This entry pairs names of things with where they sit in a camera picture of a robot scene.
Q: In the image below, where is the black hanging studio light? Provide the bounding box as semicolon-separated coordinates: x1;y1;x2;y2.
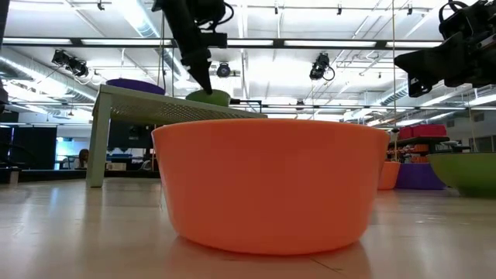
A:
51;49;73;67
69;57;90;78

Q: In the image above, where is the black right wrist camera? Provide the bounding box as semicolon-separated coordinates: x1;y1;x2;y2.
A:
439;0;496;40

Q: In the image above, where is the dark storage rack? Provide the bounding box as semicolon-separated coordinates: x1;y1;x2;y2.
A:
389;136;472;154

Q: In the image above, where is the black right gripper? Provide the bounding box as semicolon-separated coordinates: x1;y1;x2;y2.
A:
394;22;496;98

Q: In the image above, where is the person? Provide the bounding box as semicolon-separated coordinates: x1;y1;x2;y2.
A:
75;149;90;171

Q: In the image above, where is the red storage bin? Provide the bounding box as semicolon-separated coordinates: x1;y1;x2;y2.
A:
398;123;447;140

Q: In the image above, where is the pale green perforated metal shelf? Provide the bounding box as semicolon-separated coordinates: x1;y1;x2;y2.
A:
85;84;268;189

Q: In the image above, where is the round black overhead camera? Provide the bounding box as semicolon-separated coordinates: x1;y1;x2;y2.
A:
215;61;232;78

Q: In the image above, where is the orange plastic mini bowl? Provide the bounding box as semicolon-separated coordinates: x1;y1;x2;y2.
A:
377;161;401;191
151;118;391;256

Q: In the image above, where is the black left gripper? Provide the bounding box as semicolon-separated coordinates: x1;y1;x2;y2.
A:
152;0;235;95

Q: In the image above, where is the blue plastic mini bowl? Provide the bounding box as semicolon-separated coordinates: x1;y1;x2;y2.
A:
394;162;446;191
105;78;167;96

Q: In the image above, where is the overhead light bar frame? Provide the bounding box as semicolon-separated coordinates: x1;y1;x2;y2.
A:
0;36;445;50

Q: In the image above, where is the green bowl with floral inside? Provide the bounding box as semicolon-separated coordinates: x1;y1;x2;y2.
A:
184;88;232;108
427;152;496;198

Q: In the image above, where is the black hanging camera with cable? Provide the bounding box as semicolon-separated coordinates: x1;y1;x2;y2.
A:
308;53;336;81

